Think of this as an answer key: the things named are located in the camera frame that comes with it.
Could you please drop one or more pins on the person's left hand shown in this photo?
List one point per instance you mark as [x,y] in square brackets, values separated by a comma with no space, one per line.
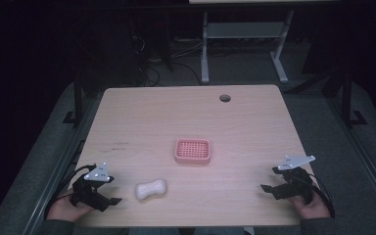
[65,210]

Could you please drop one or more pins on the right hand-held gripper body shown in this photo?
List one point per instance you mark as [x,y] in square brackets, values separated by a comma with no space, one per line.
[295,186]

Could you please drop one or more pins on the pink soap dish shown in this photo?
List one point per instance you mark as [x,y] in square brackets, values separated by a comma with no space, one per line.
[192,151]

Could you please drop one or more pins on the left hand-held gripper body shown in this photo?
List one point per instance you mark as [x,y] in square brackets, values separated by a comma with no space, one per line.
[89,192]

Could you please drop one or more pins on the person's right hand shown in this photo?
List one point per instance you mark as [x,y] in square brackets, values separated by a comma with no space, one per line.
[313,209]

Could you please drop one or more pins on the grey metal rail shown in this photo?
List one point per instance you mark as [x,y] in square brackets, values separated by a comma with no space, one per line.
[362,153]
[57,169]

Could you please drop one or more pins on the white metal table frame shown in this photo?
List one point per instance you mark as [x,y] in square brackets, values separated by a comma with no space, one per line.
[241,31]

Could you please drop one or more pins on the black metal stand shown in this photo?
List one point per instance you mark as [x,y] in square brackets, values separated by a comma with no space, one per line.
[77,98]
[347,98]

